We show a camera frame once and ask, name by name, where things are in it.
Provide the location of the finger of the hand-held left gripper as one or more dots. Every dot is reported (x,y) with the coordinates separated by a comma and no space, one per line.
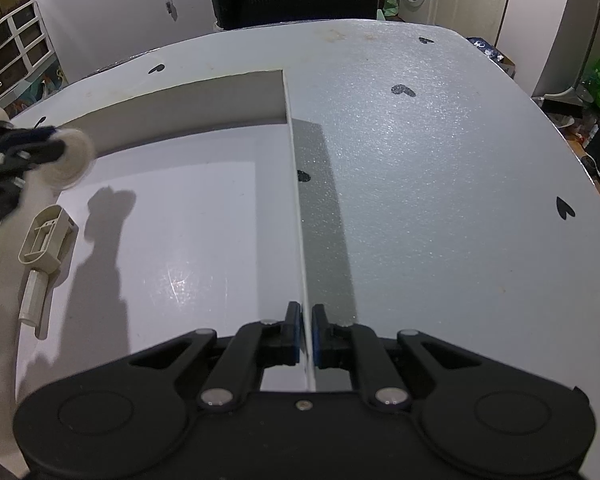
(30,134)
(35,154)

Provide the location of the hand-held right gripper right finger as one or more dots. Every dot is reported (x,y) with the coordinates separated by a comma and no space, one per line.
(317,337)

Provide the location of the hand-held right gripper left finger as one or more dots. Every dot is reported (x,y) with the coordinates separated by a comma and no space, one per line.
(293,335)

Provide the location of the white round disc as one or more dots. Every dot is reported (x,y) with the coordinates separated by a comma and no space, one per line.
(77,162)

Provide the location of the white shallow box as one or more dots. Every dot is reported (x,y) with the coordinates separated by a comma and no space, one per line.
(205,235)

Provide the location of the white shelf unit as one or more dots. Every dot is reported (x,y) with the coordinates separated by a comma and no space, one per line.
(10,45)

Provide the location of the white heart-print table cover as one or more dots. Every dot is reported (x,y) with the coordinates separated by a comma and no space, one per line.
(430,185)

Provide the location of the blue patterned box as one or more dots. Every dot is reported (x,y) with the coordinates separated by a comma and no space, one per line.
(490,52)

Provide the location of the white floor fan stand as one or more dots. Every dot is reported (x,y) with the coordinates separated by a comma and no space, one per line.
(592,35)

